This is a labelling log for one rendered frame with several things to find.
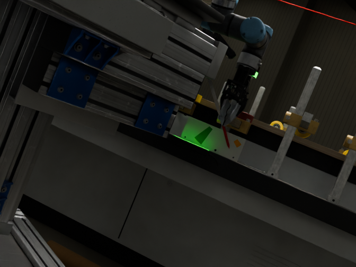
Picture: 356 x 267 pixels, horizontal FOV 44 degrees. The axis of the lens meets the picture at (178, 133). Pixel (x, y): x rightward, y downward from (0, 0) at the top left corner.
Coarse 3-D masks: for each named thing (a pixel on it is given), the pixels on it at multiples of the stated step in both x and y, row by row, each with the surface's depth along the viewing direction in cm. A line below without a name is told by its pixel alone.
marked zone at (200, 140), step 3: (207, 129) 185; (210, 129) 184; (201, 132) 185; (204, 132) 185; (207, 132) 185; (198, 135) 186; (201, 135) 185; (204, 135) 185; (207, 135) 185; (195, 138) 186; (198, 138) 186; (201, 138) 185; (204, 138) 185; (198, 141) 185; (201, 141) 185
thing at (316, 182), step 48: (48, 144) 228; (48, 192) 226; (96, 192) 220; (144, 192) 214; (192, 192) 208; (96, 240) 221; (144, 240) 212; (192, 240) 206; (240, 240) 201; (288, 240) 196
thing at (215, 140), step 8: (192, 120) 187; (184, 128) 187; (192, 128) 186; (200, 128) 186; (216, 128) 184; (184, 136) 187; (192, 136) 186; (208, 136) 185; (216, 136) 184; (224, 136) 183; (232, 136) 182; (200, 144) 185; (208, 144) 184; (216, 144) 184; (224, 144) 183; (232, 144) 182; (216, 152) 183; (224, 152) 183; (232, 152) 182; (240, 152) 181; (232, 160) 182
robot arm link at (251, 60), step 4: (244, 52) 149; (240, 56) 150; (244, 56) 148; (248, 56) 148; (252, 56) 147; (240, 60) 149; (244, 60) 148; (248, 60) 148; (252, 60) 148; (256, 60) 148; (260, 60) 149; (244, 64) 148; (248, 64) 148; (252, 64) 148; (256, 64) 148; (260, 64) 150; (252, 68) 149; (256, 68) 149
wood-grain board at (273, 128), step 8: (208, 104) 202; (256, 120) 196; (264, 128) 195; (272, 128) 195; (280, 136) 197; (296, 136) 192; (304, 144) 191; (312, 144) 190; (320, 152) 192; (328, 152) 188; (336, 152) 187
